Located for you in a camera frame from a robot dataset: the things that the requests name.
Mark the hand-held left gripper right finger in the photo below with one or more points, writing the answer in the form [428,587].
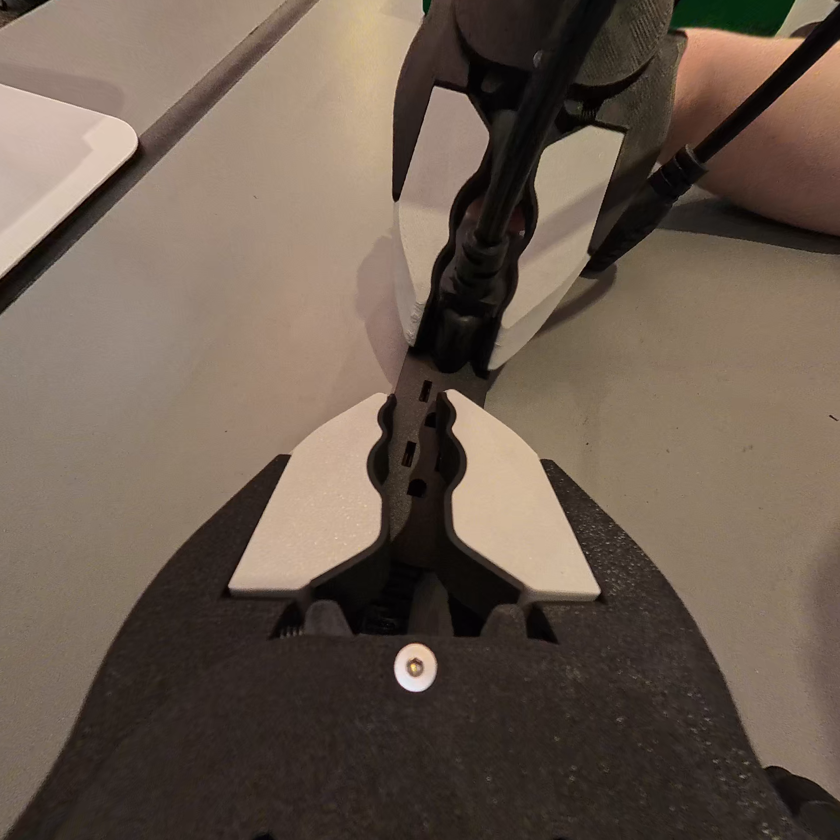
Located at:
[512,512]

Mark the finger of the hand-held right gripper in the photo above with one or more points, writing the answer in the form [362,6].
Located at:
[426,197]
[564,216]

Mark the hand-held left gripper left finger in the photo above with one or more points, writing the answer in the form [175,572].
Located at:
[315,512]

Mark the black power strip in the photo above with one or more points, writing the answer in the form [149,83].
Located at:
[410,377]

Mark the person's right forearm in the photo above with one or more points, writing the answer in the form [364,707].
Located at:
[754,131]

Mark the green plastic bin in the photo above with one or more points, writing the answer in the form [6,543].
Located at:
[722,13]

